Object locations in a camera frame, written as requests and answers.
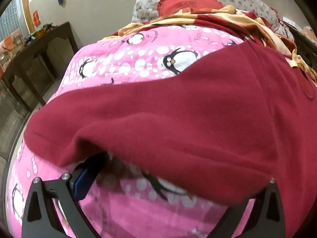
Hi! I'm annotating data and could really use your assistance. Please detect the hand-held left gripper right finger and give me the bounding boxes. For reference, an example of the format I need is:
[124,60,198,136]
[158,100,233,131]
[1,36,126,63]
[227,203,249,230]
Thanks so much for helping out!
[215,177,286,238]

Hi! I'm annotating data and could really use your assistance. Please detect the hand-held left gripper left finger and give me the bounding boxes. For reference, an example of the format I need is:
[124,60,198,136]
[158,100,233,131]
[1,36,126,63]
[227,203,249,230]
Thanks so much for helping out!
[22,151,107,238]

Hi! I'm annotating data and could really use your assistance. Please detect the maroon fleece garment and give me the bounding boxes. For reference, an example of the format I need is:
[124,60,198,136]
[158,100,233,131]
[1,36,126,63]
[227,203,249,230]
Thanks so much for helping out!
[23,40,317,206]

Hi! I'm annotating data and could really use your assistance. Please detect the pink penguin print blanket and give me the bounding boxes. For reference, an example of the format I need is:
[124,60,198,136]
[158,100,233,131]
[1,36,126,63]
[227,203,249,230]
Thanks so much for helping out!
[5,25,293,238]

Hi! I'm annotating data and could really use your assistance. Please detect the dark wooden cabinet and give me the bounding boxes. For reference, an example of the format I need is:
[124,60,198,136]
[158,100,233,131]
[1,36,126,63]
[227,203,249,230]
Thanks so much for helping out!
[0,22,80,112]

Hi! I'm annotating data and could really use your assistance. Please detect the red and yellow patterned cloth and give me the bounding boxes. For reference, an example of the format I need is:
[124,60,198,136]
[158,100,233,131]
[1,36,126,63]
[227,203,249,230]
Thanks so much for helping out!
[101,5,317,85]

